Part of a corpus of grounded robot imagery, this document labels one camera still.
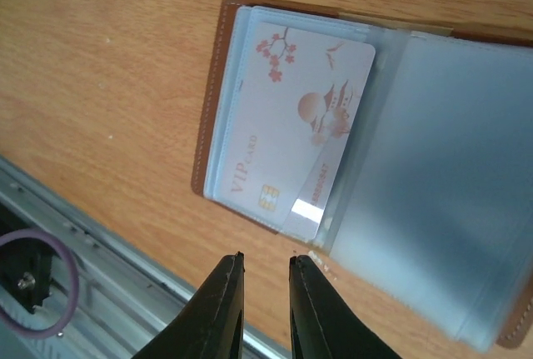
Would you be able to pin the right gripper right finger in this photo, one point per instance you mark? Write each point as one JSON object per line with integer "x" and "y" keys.
{"x": 322, "y": 324}

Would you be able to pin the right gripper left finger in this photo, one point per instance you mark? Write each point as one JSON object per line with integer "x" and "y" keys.
{"x": 211, "y": 324}

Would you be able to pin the white VIP cherry blossom card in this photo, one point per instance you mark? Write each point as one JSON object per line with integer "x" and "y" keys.
{"x": 291, "y": 110}

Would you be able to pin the aluminium frame rail front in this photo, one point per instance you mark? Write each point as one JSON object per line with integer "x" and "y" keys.
{"x": 125, "y": 297}

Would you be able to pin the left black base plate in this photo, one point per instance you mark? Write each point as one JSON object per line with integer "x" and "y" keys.
{"x": 26, "y": 266}

